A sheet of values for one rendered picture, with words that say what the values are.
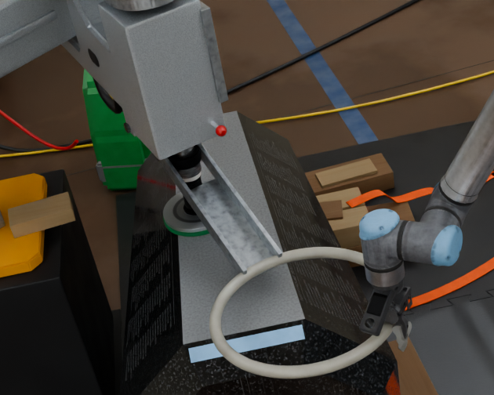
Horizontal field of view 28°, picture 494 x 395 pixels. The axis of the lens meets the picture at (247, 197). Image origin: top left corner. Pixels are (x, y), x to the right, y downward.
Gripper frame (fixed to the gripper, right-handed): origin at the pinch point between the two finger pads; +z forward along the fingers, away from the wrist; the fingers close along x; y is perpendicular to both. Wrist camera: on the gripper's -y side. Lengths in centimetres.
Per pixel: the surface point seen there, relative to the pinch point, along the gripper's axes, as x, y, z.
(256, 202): 65, 44, 0
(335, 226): 78, 106, 56
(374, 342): 0.0, -6.9, -7.1
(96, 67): 110, 38, -44
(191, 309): 58, -4, 3
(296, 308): 31.0, 7.6, 3.3
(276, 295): 38.5, 9.8, 2.8
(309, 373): 10.1, -20.7, -6.2
